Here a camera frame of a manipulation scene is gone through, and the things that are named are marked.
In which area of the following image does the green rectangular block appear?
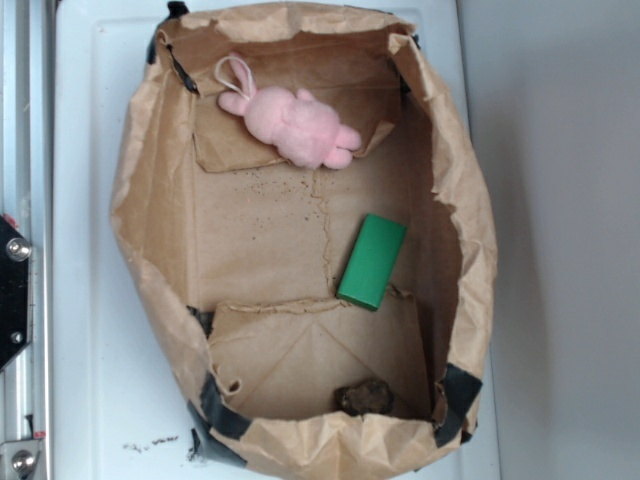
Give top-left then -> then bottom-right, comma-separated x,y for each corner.
336,214 -> 407,311

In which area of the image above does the brown paper bag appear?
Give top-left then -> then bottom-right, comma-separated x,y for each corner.
111,2 -> 497,479

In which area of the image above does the pink plush bunny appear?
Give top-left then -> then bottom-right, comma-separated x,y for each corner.
214,54 -> 362,170

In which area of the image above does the dark brown rock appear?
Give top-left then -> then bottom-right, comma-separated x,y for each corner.
334,378 -> 395,416

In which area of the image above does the black metal bracket plate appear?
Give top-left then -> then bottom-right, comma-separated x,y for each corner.
0,215 -> 33,372

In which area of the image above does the aluminium frame rail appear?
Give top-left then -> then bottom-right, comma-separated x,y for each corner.
0,0 -> 55,480

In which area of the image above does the silver corner bracket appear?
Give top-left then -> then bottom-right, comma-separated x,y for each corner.
1,439 -> 42,480

